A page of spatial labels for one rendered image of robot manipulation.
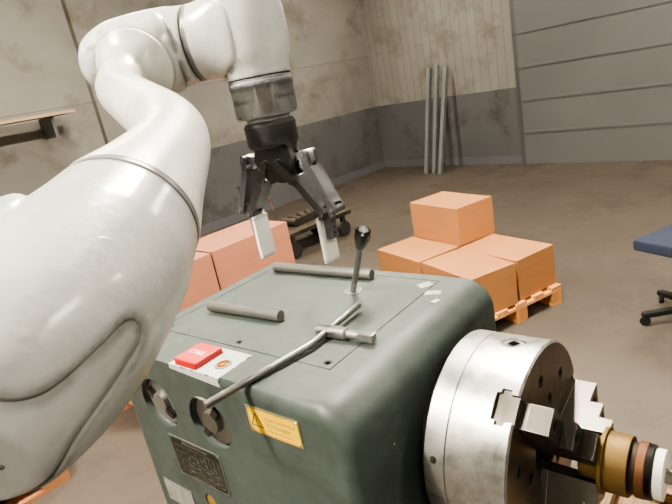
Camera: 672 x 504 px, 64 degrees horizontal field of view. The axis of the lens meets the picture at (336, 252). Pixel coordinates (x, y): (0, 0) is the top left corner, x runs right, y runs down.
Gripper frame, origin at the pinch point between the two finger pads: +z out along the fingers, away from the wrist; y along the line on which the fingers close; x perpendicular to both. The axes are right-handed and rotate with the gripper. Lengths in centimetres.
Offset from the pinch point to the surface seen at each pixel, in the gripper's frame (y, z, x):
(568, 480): 36, 37, 9
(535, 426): 33.9, 24.0, 2.9
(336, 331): 2.2, 14.8, 2.7
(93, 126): -576, -26, 278
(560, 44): -176, -15, 719
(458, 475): 24.9, 30.5, -3.2
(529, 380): 31.7, 20.3, 7.6
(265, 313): -16.5, 14.9, 4.4
